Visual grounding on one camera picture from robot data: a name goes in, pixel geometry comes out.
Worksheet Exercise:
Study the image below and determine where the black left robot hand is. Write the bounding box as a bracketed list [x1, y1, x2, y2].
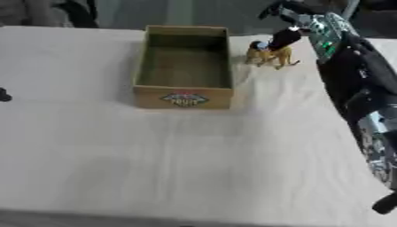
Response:
[0, 87, 14, 103]

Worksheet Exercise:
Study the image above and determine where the person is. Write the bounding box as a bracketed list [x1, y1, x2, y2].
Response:
[0, 0, 101, 29]

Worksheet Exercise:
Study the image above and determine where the tan cardboard box green inside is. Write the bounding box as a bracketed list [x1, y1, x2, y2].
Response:
[131, 25, 236, 111]

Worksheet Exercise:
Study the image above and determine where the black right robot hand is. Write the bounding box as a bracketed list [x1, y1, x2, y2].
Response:
[257, 0, 323, 51]

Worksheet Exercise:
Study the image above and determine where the yellow toy lion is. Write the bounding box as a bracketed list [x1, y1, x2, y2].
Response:
[243, 40, 303, 71]

